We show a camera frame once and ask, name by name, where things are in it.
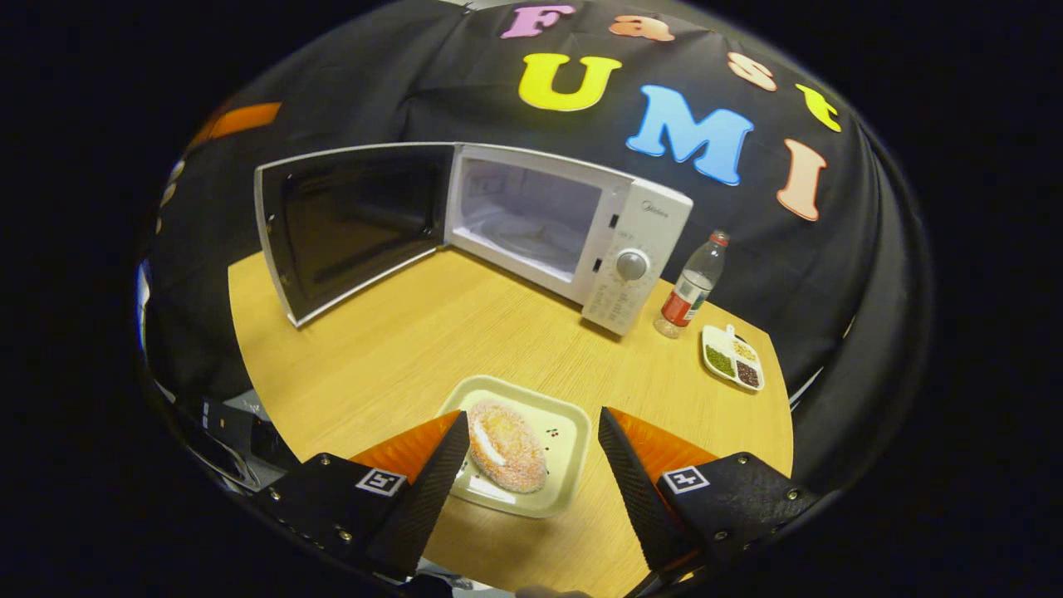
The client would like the pale green square plate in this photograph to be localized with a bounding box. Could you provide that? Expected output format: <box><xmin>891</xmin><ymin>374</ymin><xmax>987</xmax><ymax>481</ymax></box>
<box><xmin>436</xmin><ymin>375</ymin><xmax>593</xmax><ymax>520</ymax></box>

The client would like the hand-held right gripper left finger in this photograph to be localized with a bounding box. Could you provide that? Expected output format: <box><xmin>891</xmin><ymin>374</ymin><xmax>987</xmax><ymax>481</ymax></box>
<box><xmin>249</xmin><ymin>409</ymin><xmax>472</xmax><ymax>582</ymax></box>

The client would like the clear plastic bottle red label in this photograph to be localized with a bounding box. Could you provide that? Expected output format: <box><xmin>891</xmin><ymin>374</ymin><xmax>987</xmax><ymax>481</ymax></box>
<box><xmin>653</xmin><ymin>230</ymin><xmax>731</xmax><ymax>340</ymax></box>

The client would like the black backdrop cloth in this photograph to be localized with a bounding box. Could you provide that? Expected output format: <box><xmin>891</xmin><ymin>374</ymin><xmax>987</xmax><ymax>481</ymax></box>
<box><xmin>137</xmin><ymin>0</ymin><xmax>935</xmax><ymax>499</ymax></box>

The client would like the white divided dish with beans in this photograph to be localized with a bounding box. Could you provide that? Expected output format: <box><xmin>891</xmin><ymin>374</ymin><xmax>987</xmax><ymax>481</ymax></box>
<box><xmin>700</xmin><ymin>323</ymin><xmax>766</xmax><ymax>393</ymax></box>

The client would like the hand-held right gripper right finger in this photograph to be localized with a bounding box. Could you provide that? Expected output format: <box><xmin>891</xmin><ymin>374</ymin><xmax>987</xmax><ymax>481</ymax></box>
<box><xmin>598</xmin><ymin>406</ymin><xmax>823</xmax><ymax>582</ymax></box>

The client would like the pink sugared bread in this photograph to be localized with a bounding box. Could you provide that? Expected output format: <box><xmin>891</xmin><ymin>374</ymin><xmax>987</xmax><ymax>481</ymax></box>
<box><xmin>467</xmin><ymin>400</ymin><xmax>550</xmax><ymax>494</ymax></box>

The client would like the white microwave oven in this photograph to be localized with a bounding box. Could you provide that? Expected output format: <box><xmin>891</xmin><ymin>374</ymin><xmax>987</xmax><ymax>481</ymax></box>
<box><xmin>253</xmin><ymin>141</ymin><xmax>694</xmax><ymax>337</ymax></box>

